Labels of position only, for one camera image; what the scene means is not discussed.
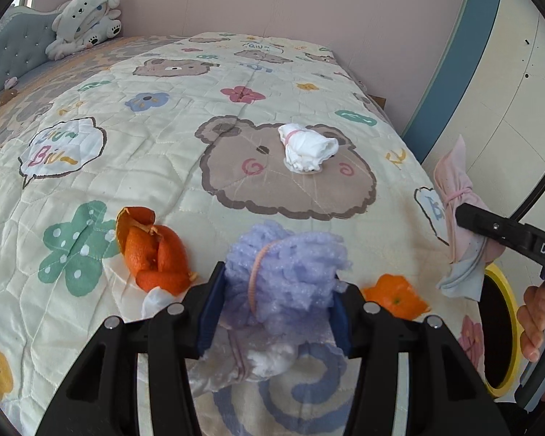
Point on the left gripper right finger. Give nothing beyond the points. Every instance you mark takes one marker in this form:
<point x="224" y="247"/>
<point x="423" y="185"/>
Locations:
<point x="446" y="396"/>

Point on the grey tufted headboard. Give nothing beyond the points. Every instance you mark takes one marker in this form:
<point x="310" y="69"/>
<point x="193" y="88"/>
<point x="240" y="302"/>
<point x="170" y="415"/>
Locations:
<point x="24" y="35"/>

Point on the person's right hand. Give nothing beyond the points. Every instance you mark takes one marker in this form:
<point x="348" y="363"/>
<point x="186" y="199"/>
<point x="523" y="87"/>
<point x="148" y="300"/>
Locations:
<point x="531" y="317"/>

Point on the pink cloth bundle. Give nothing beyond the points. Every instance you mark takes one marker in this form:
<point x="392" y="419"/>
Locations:
<point x="470" y="253"/>

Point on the small brown toy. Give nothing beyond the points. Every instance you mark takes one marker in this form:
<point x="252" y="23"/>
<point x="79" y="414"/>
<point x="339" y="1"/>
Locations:
<point x="7" y="95"/>

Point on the yellow rimmed black trash bin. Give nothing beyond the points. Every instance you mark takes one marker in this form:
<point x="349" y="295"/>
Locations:
<point x="501" y="330"/>

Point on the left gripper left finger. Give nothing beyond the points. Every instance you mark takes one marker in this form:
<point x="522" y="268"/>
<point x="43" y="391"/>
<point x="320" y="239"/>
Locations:
<point x="99" y="394"/>

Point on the small pink toy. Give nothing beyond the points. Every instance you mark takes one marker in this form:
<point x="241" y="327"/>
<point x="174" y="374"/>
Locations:
<point x="10" y="83"/>

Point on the white cloth bundle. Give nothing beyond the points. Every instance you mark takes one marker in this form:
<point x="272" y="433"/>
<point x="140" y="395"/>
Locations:
<point x="305" y="150"/>
<point x="247" y="354"/>

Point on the lilac yarn bundle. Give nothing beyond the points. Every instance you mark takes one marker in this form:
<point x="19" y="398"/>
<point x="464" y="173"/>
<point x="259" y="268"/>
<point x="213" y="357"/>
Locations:
<point x="283" y="281"/>

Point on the orange peel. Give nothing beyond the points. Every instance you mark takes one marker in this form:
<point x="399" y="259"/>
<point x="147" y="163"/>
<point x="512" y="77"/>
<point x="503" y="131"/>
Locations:
<point x="154" y="254"/>
<point x="397" y="295"/>

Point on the cartoon bear quilt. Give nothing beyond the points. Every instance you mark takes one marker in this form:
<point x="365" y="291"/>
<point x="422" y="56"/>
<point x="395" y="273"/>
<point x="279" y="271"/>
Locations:
<point x="189" y="129"/>

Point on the white bear plush toy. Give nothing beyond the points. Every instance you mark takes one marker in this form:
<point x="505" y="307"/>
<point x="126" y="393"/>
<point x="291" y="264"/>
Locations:
<point x="83" y="24"/>

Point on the white and blue wardrobe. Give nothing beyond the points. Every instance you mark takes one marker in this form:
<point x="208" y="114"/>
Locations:
<point x="489" y="89"/>

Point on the open cardboard box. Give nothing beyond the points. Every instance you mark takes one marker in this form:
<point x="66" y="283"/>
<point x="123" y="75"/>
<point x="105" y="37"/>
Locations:
<point x="380" y="101"/>

